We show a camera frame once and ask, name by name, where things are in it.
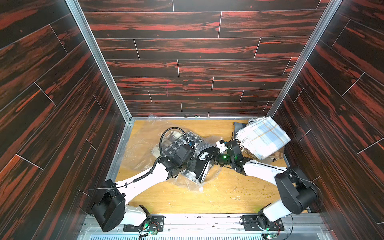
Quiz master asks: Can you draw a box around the clear plastic vacuum bag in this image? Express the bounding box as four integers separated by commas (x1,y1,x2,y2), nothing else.
120,115,222,192

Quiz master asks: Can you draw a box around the black white checkered scarf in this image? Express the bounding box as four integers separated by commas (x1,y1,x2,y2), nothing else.
169,130,203,156

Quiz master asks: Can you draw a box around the black smiley face scarf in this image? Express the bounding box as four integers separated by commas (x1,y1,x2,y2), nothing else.
194,147,219,183

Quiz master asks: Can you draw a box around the blue grey striped scarf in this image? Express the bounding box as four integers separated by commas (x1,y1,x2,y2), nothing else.
234,123,247,137

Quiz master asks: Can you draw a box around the dark brown scarf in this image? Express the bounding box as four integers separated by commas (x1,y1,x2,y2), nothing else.
243,147,285,162

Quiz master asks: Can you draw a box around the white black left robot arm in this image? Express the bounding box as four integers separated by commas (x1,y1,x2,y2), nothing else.
90,145,195,233

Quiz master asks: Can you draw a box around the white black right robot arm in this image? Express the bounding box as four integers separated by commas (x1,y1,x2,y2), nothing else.
201,140,319,231

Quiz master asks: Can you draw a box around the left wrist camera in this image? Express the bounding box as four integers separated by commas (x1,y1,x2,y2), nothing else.
188,141,195,149

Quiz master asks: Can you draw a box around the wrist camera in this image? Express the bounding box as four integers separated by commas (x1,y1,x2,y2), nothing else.
188,141,195,149
216,140,227,154

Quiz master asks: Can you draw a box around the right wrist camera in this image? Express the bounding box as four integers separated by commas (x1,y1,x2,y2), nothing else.
216,140,227,154

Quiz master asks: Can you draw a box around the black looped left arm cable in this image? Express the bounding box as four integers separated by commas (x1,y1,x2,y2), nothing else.
158,126,190,158

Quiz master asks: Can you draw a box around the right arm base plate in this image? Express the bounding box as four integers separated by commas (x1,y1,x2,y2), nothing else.
239,215,285,232

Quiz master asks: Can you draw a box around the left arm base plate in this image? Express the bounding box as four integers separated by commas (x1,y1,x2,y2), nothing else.
123,215,165,235

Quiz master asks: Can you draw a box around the aluminium front rail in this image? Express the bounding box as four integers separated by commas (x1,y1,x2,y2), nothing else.
78,214,333,240

